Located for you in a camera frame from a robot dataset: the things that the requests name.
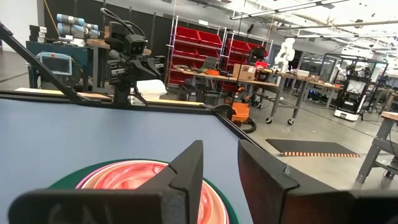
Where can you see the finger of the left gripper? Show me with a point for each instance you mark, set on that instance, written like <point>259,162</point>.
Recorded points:
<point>155,65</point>
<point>141,70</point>

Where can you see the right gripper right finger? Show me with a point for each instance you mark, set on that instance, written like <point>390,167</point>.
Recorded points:
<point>267,193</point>

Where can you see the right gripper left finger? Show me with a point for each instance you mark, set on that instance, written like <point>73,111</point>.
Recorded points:
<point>174,193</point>

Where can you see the small translucent pink plate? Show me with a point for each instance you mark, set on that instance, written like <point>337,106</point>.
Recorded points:
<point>124,175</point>

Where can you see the medium pink plastic plate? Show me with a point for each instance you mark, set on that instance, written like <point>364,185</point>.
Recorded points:
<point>83,182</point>

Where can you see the large green plastic plate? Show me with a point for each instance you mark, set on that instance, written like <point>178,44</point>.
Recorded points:
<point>68,183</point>

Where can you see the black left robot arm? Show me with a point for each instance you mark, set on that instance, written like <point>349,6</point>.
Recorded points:
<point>121,93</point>

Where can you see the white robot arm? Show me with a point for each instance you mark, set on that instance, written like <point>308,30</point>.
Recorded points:
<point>286,53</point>

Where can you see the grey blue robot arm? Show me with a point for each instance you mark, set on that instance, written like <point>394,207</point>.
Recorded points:
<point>74,29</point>

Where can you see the white plastic bag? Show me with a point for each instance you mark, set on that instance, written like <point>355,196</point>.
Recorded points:
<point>152,88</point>

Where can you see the dark blue workbench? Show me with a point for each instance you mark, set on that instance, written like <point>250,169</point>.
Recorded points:
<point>77,53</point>

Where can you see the metal shelf with red bins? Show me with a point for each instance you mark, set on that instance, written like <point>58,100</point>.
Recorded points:
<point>239,45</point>
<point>189,34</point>

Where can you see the light blue teach pendant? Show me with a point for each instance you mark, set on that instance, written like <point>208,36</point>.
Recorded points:
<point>56,65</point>

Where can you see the black hazard-striped floor mat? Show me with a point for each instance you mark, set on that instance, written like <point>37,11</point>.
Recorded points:
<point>311,146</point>

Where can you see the long wooden workbench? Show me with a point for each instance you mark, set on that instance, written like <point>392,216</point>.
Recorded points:
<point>236,79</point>

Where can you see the orange shop vacuum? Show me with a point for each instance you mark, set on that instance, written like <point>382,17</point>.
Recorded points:
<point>241,113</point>

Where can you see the cardboard box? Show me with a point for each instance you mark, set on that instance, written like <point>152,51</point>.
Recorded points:
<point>244,72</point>

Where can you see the white mobile robot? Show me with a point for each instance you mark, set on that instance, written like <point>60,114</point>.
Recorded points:
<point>345,115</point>

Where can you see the grey metal table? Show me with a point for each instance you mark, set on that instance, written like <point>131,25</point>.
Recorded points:
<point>371,155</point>

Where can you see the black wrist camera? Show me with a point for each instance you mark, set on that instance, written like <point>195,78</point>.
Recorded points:
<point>136,46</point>

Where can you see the black table frame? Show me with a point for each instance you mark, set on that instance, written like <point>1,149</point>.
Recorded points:
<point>186,109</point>

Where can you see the black diagonal frame strut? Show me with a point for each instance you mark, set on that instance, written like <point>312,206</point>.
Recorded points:
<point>37,62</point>

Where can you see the black frame workstation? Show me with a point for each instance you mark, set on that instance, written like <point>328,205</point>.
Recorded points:
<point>351,70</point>

